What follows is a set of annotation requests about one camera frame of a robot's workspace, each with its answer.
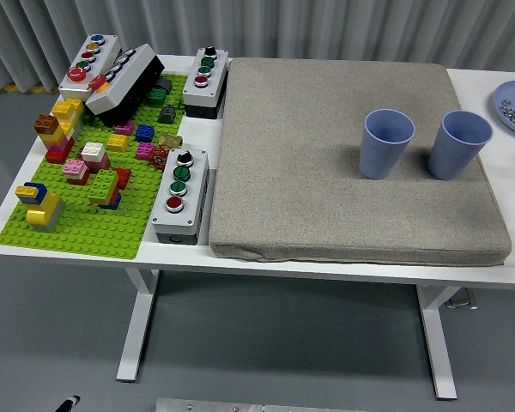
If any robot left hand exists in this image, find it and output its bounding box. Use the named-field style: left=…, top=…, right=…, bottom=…
left=54, top=394, right=82, bottom=412

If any blue ribbed plastic cup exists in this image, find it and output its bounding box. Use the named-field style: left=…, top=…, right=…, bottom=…
left=427, top=110, right=494, bottom=181
left=359, top=108, right=415, bottom=180

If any white table leg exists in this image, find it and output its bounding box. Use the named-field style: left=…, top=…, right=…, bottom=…
left=415, top=285, right=460, bottom=401
left=116, top=269, right=160, bottom=383

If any silver metal plate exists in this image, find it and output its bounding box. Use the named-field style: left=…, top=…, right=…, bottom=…
left=154, top=397, right=370, bottom=412

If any green brick baseplate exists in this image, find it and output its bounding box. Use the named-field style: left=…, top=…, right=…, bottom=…
left=0, top=73, right=189, bottom=261

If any blue yellow grey brick stack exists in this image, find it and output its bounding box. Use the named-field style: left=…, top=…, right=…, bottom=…
left=15, top=181, right=65, bottom=233

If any green orange red brick stack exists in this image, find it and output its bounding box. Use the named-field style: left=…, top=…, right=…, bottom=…
left=88, top=167, right=132, bottom=211

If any pink white red brick stack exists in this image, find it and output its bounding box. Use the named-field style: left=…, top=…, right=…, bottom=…
left=62, top=158, right=91, bottom=186

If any grey box with black knob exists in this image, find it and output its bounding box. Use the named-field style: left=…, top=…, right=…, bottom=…
left=150, top=148, right=210, bottom=246
left=182, top=45, right=230, bottom=120

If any brown yellow red brick tower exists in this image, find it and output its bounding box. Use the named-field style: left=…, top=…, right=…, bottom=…
left=33, top=113, right=76, bottom=164

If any brass valve red handwheel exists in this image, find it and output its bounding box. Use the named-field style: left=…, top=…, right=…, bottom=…
left=148, top=131, right=185, bottom=171

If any yellow white brick stack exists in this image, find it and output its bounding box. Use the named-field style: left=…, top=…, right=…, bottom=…
left=51, top=97, right=86, bottom=141

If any yellow floor tape stripe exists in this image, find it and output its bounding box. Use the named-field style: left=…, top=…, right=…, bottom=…
left=0, top=83, right=59, bottom=94

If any grey-brown cushion mat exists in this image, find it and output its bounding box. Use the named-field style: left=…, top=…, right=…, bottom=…
left=209, top=58, right=512, bottom=267

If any white control box black base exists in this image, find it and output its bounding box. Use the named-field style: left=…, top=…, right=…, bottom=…
left=85, top=43, right=166, bottom=128

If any white five-button control box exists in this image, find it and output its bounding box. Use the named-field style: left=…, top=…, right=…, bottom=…
left=58, top=33, right=122, bottom=102

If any grey floor pedal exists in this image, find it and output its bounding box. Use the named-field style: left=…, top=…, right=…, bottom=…
left=444, top=288, right=478, bottom=310

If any grey pleated curtain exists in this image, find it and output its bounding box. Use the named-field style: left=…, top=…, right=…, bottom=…
left=0, top=0, right=515, bottom=94

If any blue plate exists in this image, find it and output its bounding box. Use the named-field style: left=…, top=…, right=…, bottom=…
left=492, top=80, right=515, bottom=139

